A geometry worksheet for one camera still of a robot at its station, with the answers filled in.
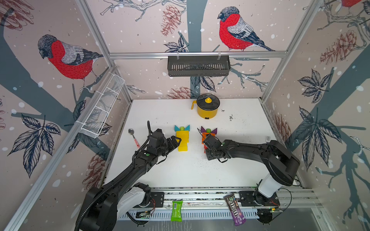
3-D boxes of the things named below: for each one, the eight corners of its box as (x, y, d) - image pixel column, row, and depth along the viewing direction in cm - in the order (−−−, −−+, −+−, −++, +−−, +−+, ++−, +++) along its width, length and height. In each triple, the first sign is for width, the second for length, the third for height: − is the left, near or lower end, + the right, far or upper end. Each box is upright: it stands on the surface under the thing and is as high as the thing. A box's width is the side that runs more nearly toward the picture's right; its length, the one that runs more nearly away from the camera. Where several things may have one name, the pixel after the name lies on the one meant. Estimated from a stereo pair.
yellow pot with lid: (204, 123, 108) (206, 112, 97) (191, 108, 118) (191, 96, 107) (221, 114, 114) (224, 102, 103) (207, 100, 124) (208, 88, 113)
